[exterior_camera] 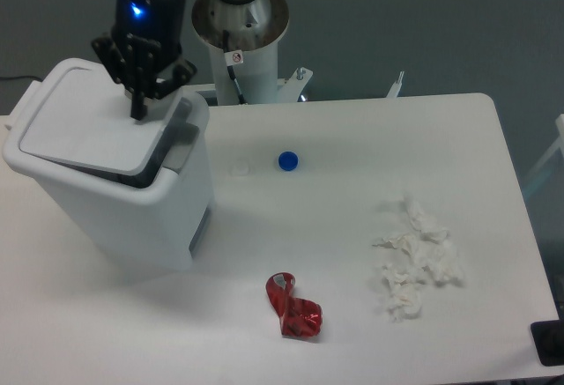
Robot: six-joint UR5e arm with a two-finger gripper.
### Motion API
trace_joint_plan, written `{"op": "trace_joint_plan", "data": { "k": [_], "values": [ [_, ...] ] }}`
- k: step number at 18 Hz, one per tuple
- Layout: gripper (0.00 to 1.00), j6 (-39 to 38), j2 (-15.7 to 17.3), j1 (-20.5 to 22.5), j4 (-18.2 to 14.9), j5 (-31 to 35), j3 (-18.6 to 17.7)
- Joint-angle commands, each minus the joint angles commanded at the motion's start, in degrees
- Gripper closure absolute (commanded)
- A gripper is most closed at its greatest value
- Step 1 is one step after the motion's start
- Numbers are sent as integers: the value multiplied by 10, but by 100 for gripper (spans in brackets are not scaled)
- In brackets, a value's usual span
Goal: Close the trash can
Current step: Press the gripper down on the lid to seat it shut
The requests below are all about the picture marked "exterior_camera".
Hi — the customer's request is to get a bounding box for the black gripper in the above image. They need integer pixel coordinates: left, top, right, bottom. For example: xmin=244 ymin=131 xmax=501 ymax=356
xmin=91 ymin=0 xmax=197 ymax=120

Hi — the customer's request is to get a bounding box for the white trash can lid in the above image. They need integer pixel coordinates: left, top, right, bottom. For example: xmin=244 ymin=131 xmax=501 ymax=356
xmin=19 ymin=58 xmax=189 ymax=179

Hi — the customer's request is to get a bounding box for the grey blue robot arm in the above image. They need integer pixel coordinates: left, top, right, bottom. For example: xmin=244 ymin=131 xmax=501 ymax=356
xmin=92 ymin=0 xmax=289 ymax=120

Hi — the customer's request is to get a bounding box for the white trash can body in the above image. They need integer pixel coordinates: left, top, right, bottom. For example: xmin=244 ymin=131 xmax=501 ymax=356
xmin=3 ymin=82 xmax=213 ymax=270

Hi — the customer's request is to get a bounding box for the blue bottle cap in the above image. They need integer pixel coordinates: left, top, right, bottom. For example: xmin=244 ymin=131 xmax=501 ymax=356
xmin=278 ymin=151 xmax=300 ymax=172

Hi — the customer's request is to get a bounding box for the crushed red can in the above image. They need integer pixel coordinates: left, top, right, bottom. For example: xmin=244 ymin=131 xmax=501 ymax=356
xmin=265 ymin=272 xmax=323 ymax=339

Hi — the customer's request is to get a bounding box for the crumpled white tissue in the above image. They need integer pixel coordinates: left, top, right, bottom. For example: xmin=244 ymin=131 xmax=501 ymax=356
xmin=373 ymin=194 xmax=464 ymax=322

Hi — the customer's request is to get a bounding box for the black device at edge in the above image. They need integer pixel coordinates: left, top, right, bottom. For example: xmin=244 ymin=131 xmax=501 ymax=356
xmin=531 ymin=320 xmax=563 ymax=366

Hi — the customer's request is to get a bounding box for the black cable on pedestal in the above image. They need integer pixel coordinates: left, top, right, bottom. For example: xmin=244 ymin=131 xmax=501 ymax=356
xmin=221 ymin=30 xmax=249 ymax=107

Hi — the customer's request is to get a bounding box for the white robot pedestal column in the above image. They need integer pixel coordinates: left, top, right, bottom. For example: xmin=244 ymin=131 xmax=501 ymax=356
xmin=207 ymin=43 xmax=278 ymax=106

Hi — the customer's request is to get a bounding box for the white mounting bracket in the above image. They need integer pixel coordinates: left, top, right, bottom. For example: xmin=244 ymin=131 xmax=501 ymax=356
xmin=277 ymin=67 xmax=314 ymax=103

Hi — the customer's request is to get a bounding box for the white table bracket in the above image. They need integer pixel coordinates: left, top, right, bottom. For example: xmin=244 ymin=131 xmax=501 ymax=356
xmin=386 ymin=70 xmax=404 ymax=99

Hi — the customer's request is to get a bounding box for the white frame at right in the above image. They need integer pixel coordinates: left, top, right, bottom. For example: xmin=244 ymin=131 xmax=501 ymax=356
xmin=522 ymin=115 xmax=563 ymax=201

